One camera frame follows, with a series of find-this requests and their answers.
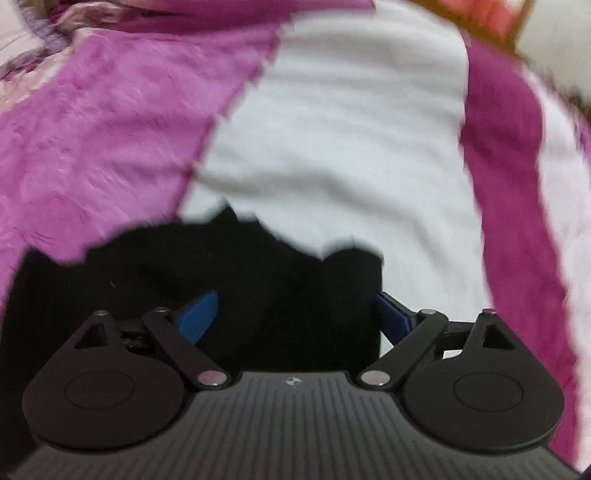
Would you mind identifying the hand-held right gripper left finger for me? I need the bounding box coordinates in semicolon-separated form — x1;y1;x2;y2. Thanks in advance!
74;290;230;388

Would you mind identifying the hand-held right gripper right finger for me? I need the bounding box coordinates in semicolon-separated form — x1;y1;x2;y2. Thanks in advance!
360;292;519;388

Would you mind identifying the black garment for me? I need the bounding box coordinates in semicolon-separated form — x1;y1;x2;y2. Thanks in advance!
0;205;386;467

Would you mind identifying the purple and white bedspread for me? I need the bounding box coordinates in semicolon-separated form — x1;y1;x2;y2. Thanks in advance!
0;0;591;467

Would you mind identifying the orange and white curtain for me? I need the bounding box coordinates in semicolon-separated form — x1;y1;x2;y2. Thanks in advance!
438;0;527;33

